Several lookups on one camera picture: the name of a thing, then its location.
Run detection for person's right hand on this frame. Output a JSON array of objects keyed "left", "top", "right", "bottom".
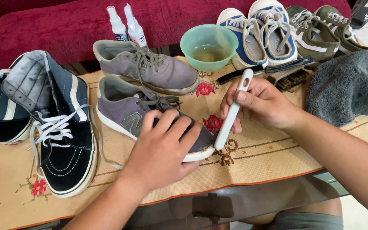
[{"left": 219, "top": 77, "right": 303, "bottom": 134}]

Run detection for person's left hand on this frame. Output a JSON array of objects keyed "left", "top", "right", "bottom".
[{"left": 120, "top": 109, "right": 203, "bottom": 193}]

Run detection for white cleaning brush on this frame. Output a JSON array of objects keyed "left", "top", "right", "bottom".
[{"left": 214, "top": 68, "right": 254, "bottom": 151}]

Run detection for grey sneaker with white sole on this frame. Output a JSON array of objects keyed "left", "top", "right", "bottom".
[{"left": 96, "top": 76, "right": 216, "bottom": 162}]

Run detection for embroidered beige table runner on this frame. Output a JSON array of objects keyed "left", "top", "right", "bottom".
[{"left": 0, "top": 38, "right": 368, "bottom": 230}]

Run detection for wooden bristle brush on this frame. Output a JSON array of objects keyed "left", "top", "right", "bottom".
[{"left": 266, "top": 65, "right": 311, "bottom": 93}]

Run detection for black brush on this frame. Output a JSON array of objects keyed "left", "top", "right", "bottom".
[{"left": 217, "top": 55, "right": 314, "bottom": 85}]

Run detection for blue canvas sneaker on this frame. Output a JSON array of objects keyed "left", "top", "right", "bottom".
[
  {"left": 248, "top": 0, "right": 298, "bottom": 66},
  {"left": 216, "top": 8, "right": 268, "bottom": 71}
]

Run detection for green plastic bowl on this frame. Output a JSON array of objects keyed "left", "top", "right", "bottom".
[{"left": 180, "top": 24, "right": 239, "bottom": 73}]

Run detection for olive green sneaker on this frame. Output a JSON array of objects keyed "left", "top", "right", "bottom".
[
  {"left": 286, "top": 5, "right": 341, "bottom": 67},
  {"left": 314, "top": 5, "right": 368, "bottom": 55}
]

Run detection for grey microfiber cloth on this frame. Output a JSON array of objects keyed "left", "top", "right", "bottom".
[{"left": 305, "top": 50, "right": 368, "bottom": 128}]

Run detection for grey sneaker with dirty sole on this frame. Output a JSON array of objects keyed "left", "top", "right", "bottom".
[{"left": 92, "top": 40, "right": 200, "bottom": 96}]

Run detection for person's legs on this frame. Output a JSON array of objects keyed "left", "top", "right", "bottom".
[{"left": 203, "top": 175, "right": 344, "bottom": 230}]

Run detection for black sandal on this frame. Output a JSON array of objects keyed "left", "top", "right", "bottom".
[{"left": 349, "top": 0, "right": 368, "bottom": 30}]

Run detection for white spray bottle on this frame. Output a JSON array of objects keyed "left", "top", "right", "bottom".
[
  {"left": 124, "top": 3, "right": 148, "bottom": 47},
  {"left": 106, "top": 6, "right": 129, "bottom": 42}
]

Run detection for red sofa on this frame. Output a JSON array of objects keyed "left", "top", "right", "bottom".
[{"left": 0, "top": 0, "right": 352, "bottom": 71}]

